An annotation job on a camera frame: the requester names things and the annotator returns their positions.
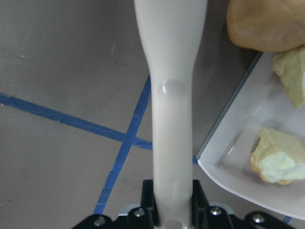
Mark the round orange-brown bread roll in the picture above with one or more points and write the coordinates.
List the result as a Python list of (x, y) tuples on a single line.
[(266, 25)]

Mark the torn bread piece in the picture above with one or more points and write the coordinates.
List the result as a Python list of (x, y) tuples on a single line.
[(278, 158), (289, 66)]

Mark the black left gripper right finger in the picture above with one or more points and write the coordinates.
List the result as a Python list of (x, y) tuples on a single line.
[(199, 205)]

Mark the white plastic dustpan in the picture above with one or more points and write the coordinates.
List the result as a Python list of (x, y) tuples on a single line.
[(258, 102)]

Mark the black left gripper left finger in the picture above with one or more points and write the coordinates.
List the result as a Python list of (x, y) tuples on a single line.
[(148, 200)]

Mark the white brush with black bristles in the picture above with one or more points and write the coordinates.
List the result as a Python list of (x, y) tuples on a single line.
[(171, 32)]

